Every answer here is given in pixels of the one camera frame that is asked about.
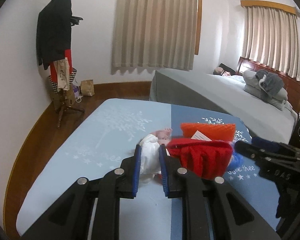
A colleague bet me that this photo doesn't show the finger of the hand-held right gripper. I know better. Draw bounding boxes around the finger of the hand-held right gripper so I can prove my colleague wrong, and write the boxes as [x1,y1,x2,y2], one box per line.
[234,141,299,162]
[252,137,300,155]

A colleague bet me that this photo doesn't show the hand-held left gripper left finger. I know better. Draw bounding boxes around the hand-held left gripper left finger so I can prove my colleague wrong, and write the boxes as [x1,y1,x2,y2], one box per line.
[21,144,143,240]

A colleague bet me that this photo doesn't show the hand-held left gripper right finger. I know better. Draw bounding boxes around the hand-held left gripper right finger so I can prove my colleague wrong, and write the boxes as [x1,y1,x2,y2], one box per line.
[159,145,282,240]

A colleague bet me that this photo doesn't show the blue plastic wrapper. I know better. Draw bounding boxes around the blue plastic wrapper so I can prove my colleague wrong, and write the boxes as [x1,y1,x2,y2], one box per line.
[226,152,243,171]

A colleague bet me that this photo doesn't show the orange foam net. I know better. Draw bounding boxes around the orange foam net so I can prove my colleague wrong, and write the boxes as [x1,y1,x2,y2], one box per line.
[180,122,237,142]

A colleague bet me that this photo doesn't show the blue printed table cover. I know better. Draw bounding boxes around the blue printed table cover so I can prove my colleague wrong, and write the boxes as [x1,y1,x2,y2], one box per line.
[16,98,280,240]

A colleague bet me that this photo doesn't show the folded grey duvet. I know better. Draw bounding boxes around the folded grey duvet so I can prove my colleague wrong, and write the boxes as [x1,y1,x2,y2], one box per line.
[243,70,288,111]

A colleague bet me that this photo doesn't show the dark grey clothing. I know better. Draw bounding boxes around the dark grey clothing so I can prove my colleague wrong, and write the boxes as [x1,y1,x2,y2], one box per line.
[255,69,285,99]

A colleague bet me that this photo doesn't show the wooden headboard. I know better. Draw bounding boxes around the wooden headboard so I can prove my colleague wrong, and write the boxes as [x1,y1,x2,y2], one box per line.
[237,57,300,113]

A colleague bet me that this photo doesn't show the bed with grey sheet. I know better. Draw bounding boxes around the bed with grey sheet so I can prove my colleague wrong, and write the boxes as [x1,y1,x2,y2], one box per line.
[149,69,298,145]

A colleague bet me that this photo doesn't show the black bag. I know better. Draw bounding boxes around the black bag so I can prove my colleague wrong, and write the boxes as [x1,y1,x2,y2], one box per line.
[214,64,237,77]

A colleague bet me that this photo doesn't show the wooden coat rack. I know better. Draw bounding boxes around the wooden coat rack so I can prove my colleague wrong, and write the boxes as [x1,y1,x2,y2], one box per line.
[54,0,85,130]

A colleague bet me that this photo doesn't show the brown paper bag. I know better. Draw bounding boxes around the brown paper bag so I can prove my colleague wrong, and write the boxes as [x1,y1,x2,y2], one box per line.
[80,79,95,97]

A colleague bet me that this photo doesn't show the purple and white item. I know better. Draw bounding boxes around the purple and white item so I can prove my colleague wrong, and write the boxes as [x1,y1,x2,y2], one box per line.
[74,85,84,103]

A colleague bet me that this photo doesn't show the beige curtain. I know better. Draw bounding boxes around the beige curtain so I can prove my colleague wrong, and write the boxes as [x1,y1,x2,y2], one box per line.
[111,0,199,75]
[242,5,300,78]

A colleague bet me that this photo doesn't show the striped bag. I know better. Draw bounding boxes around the striped bag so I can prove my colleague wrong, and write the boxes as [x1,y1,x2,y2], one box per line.
[48,67,77,95]

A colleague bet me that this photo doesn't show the beige printed tote bag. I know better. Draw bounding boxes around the beige printed tote bag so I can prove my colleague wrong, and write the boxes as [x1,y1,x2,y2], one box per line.
[53,59,71,92]

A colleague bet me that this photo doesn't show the red garment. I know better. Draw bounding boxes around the red garment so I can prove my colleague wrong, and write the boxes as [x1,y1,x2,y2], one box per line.
[49,50,73,84]

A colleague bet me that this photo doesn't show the wooden curtain pelmet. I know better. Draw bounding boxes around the wooden curtain pelmet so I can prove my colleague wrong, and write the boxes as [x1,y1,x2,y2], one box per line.
[240,0,297,15]

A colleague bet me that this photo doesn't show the black jacket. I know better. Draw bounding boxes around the black jacket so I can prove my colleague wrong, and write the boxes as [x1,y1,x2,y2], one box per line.
[36,0,74,70]

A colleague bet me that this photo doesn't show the wooden window frame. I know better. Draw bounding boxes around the wooden window frame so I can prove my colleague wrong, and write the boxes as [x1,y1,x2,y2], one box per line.
[194,0,203,55]

